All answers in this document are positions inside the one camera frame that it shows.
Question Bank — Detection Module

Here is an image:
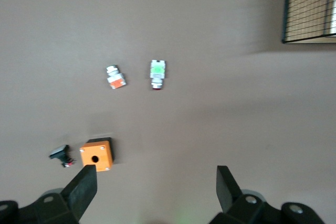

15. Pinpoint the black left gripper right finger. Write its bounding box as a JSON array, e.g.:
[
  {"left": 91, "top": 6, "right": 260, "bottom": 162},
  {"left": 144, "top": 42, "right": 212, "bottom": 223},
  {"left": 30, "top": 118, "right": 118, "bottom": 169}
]
[{"left": 216, "top": 165, "right": 323, "bottom": 224}]

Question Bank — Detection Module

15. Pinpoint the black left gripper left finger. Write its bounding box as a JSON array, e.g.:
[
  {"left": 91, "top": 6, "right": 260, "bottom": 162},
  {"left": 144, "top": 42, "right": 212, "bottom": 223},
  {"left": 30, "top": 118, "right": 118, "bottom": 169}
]
[{"left": 0, "top": 165, "right": 98, "bottom": 224}]

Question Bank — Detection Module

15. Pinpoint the green white red button switch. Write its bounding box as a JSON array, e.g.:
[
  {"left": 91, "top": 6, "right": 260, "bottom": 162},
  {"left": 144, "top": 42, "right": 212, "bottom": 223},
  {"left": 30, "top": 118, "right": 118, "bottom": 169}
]
[{"left": 150, "top": 59, "right": 167, "bottom": 91}]

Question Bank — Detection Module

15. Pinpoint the black push button head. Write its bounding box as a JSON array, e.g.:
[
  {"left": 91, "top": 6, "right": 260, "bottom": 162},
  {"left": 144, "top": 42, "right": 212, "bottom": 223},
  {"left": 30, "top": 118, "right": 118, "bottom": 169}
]
[{"left": 48, "top": 144, "right": 77, "bottom": 168}]

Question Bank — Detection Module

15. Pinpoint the orange button box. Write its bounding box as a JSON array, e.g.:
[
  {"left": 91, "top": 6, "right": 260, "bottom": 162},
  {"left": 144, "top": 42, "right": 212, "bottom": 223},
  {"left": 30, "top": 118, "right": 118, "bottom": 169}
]
[{"left": 79, "top": 136, "right": 116, "bottom": 173}]

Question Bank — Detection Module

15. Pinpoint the brown table cover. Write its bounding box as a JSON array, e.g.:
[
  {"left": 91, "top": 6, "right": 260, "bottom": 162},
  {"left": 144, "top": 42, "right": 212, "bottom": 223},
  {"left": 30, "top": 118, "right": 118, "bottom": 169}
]
[{"left": 0, "top": 0, "right": 336, "bottom": 224}]

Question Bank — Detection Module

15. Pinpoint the orange white switch block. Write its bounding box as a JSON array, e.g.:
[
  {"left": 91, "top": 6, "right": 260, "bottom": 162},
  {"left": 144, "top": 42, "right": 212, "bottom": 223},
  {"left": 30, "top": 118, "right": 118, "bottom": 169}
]
[{"left": 106, "top": 65, "right": 128, "bottom": 91}]

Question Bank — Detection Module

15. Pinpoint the black wire basket wooden base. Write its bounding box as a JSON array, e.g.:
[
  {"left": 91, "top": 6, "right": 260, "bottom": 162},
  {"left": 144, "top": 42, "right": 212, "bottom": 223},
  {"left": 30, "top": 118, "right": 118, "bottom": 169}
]
[{"left": 282, "top": 0, "right": 336, "bottom": 44}]

